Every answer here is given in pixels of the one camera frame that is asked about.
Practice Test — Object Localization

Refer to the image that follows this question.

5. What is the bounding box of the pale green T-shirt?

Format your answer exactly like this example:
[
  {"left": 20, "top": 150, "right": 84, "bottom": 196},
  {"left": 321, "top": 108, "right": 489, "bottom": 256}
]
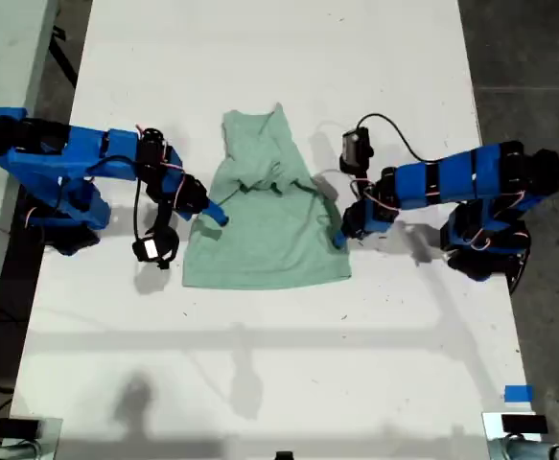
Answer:
[{"left": 181, "top": 102, "right": 353, "bottom": 292}]

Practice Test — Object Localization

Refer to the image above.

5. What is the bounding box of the black slanted leg bar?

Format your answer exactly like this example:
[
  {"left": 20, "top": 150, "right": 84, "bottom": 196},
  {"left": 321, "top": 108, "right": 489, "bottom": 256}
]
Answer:
[{"left": 48, "top": 26, "right": 80, "bottom": 90}]

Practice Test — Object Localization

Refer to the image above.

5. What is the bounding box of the square blue tape piece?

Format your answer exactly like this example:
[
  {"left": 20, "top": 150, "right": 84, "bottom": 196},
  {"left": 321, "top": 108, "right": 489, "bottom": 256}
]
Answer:
[{"left": 503, "top": 384, "right": 534, "bottom": 403}]

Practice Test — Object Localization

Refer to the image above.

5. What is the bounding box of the pale side table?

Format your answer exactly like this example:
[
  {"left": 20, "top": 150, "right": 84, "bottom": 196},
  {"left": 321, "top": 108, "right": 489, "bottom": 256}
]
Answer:
[{"left": 0, "top": 0, "right": 60, "bottom": 370}]

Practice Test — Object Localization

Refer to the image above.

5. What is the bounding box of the shiny metal plate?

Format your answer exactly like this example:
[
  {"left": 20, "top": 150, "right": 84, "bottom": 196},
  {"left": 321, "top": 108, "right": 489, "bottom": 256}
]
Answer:
[
  {"left": 481, "top": 410, "right": 548, "bottom": 460},
  {"left": 8, "top": 416, "right": 64, "bottom": 460}
]

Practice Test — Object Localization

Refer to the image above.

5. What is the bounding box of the small black box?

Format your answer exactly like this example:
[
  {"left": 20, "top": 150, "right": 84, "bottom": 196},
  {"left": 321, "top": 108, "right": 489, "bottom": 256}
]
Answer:
[
  {"left": 501, "top": 414, "right": 548, "bottom": 436},
  {"left": 0, "top": 418, "right": 40, "bottom": 440}
]

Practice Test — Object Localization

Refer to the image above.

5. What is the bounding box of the grey tube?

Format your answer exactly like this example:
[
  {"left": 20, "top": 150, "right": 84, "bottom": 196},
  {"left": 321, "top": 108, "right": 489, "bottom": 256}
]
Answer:
[
  {"left": 0, "top": 440, "right": 40, "bottom": 460},
  {"left": 489, "top": 438, "right": 559, "bottom": 460}
]

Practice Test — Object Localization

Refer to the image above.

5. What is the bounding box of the black camera box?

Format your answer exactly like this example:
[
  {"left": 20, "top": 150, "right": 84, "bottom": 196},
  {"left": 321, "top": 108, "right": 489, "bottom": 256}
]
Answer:
[
  {"left": 339, "top": 126, "right": 374, "bottom": 174},
  {"left": 131, "top": 229, "right": 181, "bottom": 265}
]

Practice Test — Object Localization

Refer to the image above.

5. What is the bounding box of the black camera cable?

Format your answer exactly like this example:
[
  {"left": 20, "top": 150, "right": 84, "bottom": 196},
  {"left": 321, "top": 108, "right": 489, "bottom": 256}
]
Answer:
[
  {"left": 131, "top": 177, "right": 147, "bottom": 243},
  {"left": 355, "top": 112, "right": 434, "bottom": 164}
]

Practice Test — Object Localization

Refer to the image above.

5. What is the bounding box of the black base cable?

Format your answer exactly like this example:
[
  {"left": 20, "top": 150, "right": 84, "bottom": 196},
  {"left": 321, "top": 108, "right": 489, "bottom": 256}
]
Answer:
[{"left": 507, "top": 248, "right": 533, "bottom": 296}]

